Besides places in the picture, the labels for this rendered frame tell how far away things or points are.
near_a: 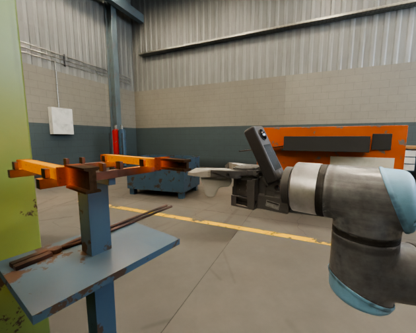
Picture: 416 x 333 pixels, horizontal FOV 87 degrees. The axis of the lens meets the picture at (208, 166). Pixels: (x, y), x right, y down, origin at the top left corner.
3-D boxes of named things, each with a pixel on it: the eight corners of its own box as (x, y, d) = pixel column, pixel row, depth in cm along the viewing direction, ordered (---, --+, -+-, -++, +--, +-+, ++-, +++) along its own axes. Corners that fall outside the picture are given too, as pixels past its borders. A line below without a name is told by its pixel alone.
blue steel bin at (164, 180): (200, 189, 471) (199, 156, 462) (184, 199, 395) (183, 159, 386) (150, 185, 509) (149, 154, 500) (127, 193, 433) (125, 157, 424)
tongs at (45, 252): (166, 205, 108) (166, 203, 108) (172, 207, 106) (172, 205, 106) (9, 266, 57) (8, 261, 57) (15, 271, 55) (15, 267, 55)
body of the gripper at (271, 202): (227, 205, 46) (285, 217, 39) (227, 164, 45) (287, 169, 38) (244, 197, 52) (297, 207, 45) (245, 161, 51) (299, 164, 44)
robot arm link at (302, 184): (316, 166, 34) (327, 161, 42) (284, 164, 37) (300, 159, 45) (312, 221, 36) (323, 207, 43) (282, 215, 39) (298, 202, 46)
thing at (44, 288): (179, 244, 74) (179, 238, 73) (33, 326, 42) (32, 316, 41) (127, 223, 91) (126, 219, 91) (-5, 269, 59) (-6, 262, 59)
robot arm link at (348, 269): (427, 330, 31) (439, 246, 29) (335, 315, 33) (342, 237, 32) (389, 287, 40) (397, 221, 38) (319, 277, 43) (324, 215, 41)
